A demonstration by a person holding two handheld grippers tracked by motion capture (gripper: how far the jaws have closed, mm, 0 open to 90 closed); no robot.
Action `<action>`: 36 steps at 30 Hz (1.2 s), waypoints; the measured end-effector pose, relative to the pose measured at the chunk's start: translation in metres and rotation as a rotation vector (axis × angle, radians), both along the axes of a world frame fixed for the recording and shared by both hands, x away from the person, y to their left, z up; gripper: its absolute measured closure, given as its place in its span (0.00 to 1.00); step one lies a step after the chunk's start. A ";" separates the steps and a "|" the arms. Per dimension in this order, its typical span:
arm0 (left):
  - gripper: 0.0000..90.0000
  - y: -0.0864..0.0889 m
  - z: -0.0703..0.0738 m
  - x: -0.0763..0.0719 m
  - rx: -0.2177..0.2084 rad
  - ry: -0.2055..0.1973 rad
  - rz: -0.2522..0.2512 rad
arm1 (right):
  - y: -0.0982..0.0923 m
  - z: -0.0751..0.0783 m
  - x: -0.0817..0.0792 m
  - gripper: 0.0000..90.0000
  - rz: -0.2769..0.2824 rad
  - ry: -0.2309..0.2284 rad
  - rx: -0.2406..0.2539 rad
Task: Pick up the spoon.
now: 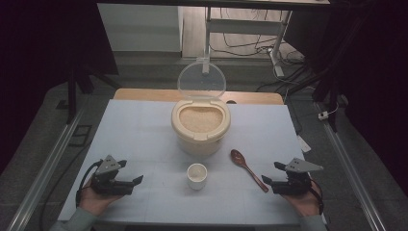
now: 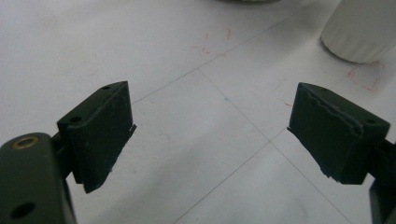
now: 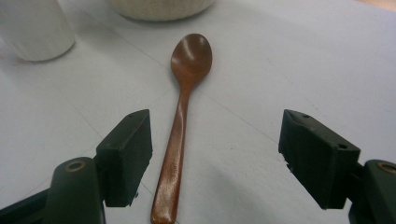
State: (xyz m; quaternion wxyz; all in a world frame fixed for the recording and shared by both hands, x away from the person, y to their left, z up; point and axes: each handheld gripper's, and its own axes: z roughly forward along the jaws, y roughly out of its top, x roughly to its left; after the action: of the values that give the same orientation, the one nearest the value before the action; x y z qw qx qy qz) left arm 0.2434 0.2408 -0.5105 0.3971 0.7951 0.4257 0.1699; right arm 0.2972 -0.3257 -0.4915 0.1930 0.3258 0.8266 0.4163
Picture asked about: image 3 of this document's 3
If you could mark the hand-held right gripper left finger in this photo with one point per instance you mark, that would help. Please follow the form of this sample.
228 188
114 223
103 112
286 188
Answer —
124 158

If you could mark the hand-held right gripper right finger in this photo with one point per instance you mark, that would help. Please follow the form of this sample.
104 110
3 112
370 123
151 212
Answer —
320 165

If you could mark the brown wooden spoon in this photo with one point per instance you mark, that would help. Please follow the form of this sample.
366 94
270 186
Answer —
190 62

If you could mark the cream rice container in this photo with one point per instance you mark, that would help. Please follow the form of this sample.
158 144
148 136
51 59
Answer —
158 8

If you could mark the white cup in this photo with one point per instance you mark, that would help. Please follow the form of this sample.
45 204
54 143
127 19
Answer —
34 28

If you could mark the white table cover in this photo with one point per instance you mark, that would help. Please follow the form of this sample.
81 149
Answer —
280 71

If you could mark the wooden table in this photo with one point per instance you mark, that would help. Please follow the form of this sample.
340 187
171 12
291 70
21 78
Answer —
381 3

